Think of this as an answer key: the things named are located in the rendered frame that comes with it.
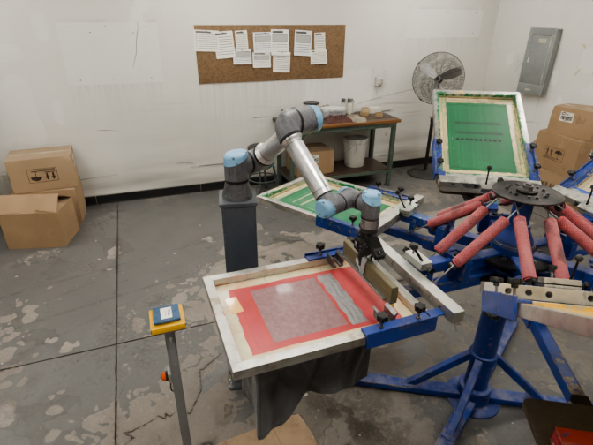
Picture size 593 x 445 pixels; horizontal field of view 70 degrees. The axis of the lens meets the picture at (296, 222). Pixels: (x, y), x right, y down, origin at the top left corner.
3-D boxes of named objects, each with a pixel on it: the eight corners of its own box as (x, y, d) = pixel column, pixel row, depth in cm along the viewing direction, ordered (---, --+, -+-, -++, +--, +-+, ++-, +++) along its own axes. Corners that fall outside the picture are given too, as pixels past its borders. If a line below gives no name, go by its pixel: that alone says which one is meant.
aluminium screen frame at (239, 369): (233, 381, 136) (232, 373, 135) (203, 284, 185) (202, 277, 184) (434, 326, 161) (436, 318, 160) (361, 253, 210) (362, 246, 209)
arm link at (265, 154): (236, 156, 213) (294, 102, 170) (258, 151, 222) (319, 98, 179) (244, 178, 212) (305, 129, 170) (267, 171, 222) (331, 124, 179)
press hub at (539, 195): (468, 434, 226) (531, 205, 167) (424, 381, 259) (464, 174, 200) (523, 413, 239) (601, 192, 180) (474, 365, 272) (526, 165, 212)
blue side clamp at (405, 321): (366, 350, 151) (367, 335, 148) (359, 341, 155) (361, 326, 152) (435, 330, 161) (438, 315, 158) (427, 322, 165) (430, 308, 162)
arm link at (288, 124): (271, 105, 164) (334, 212, 156) (291, 101, 171) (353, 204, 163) (258, 124, 173) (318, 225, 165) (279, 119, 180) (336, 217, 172)
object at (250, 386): (258, 443, 164) (253, 360, 145) (231, 363, 201) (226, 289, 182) (265, 441, 165) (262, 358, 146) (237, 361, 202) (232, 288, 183)
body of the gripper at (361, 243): (368, 245, 181) (371, 221, 175) (379, 255, 173) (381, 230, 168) (352, 249, 178) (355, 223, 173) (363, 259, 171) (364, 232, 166)
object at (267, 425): (263, 441, 164) (259, 358, 145) (260, 433, 167) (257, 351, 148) (366, 407, 179) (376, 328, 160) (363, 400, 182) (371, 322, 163)
